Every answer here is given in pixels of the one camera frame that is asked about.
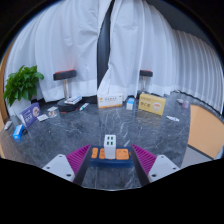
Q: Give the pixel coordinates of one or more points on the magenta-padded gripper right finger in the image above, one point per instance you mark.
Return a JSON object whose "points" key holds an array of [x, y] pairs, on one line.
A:
{"points": [[163, 165]]}

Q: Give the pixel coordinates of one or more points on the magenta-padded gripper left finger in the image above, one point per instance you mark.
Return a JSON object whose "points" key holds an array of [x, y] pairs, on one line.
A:
{"points": [[58, 165]]}

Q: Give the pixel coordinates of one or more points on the white charger block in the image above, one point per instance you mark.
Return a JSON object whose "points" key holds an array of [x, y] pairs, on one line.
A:
{"points": [[110, 149]]}

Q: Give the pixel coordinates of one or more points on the blue power strip orange sockets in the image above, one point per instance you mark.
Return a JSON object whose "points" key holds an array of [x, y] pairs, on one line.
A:
{"points": [[122, 154]]}

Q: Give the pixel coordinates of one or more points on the white tube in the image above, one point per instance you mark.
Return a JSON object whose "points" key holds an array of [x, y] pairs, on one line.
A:
{"points": [[172, 118]]}

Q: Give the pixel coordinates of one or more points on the flat white card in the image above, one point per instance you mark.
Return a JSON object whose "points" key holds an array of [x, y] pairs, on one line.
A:
{"points": [[42, 117]]}

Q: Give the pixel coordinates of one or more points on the small white printed box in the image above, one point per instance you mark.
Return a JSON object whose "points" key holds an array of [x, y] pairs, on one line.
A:
{"points": [[52, 112]]}

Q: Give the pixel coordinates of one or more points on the purple box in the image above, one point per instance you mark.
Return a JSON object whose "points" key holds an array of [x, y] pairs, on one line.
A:
{"points": [[30, 115]]}

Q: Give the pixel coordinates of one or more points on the yellow cardboard box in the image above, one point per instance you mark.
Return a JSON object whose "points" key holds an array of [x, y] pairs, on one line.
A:
{"points": [[152, 104]]}

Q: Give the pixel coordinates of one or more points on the white marker pen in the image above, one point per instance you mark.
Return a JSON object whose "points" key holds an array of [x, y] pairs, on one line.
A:
{"points": [[83, 106]]}

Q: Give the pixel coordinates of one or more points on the small white packet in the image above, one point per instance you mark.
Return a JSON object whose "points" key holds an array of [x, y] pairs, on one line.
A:
{"points": [[8, 125]]}

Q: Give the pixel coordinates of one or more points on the small purple cup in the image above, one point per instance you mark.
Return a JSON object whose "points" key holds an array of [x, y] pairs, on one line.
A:
{"points": [[185, 104]]}

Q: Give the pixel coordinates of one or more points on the flat white blue box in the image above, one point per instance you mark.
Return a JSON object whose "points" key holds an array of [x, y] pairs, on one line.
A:
{"points": [[73, 100]]}

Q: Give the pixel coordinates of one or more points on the small blue white box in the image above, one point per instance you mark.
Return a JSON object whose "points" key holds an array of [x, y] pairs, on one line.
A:
{"points": [[130, 104]]}

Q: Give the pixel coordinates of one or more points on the white box orange stripe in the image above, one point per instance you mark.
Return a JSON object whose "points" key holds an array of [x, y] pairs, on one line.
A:
{"points": [[110, 100]]}

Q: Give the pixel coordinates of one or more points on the green potted plant white pot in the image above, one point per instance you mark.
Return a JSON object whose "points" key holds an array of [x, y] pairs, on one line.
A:
{"points": [[21, 84]]}

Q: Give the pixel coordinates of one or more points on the black stool red-edged seat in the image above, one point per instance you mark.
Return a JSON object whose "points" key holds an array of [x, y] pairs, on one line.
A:
{"points": [[65, 74], [146, 73]]}

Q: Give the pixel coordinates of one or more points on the white curtain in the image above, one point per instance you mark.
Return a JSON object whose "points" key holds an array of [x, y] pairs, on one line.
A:
{"points": [[150, 43], [63, 40]]}

